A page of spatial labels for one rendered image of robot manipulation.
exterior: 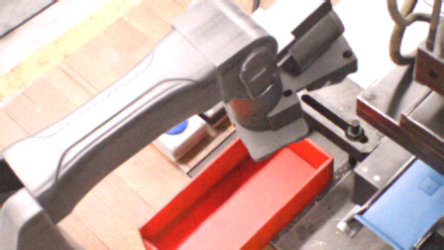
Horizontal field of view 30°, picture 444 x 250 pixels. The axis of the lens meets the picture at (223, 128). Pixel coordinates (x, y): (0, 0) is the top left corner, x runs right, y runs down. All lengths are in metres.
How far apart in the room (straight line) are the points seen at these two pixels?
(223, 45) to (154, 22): 0.68
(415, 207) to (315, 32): 0.35
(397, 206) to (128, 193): 0.38
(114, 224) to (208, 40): 0.52
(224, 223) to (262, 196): 0.07
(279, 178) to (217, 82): 0.49
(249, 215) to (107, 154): 0.49
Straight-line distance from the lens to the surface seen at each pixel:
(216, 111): 1.21
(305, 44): 0.78
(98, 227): 1.18
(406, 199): 1.07
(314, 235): 1.14
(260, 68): 0.72
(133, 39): 1.35
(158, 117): 0.69
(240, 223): 1.14
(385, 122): 0.95
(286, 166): 1.18
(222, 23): 0.71
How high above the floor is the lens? 1.92
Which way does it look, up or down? 56 degrees down
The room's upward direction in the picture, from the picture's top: 9 degrees counter-clockwise
